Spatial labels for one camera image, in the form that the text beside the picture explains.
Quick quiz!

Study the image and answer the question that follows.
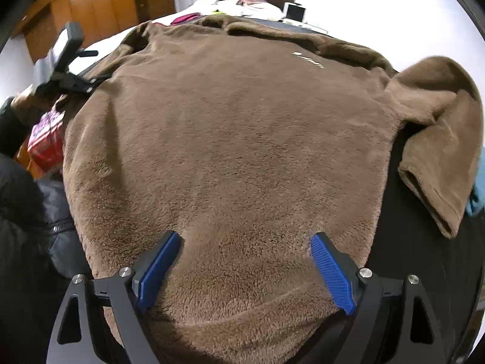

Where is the black satin work cloth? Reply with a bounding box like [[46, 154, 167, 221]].
[[67, 16, 485, 364]]

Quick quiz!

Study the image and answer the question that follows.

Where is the black jacket sleeve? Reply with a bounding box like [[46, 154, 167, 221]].
[[1, 97, 90, 363]]

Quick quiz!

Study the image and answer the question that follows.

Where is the magenta folded garment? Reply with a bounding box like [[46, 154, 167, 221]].
[[170, 12, 201, 26]]

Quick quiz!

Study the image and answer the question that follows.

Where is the operator left hand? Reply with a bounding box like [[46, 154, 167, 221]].
[[11, 86, 53, 126]]

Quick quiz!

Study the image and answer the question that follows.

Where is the orange wooden wardrobe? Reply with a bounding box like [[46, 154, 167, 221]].
[[12, 0, 139, 61]]

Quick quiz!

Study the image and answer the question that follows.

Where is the folded teal fleece garment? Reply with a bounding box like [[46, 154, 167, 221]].
[[465, 184, 485, 216]]

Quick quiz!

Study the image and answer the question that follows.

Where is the white tablet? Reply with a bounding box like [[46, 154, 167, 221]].
[[283, 2, 306, 22]]

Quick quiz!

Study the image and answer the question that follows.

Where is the white crumpled blanket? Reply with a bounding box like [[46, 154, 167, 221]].
[[191, 0, 265, 16]]

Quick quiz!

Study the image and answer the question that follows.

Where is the brown fleece sweater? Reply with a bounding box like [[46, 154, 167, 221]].
[[60, 14, 485, 364]]

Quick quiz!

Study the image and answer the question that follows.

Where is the white bed sheet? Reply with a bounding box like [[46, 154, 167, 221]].
[[0, 0, 286, 96]]

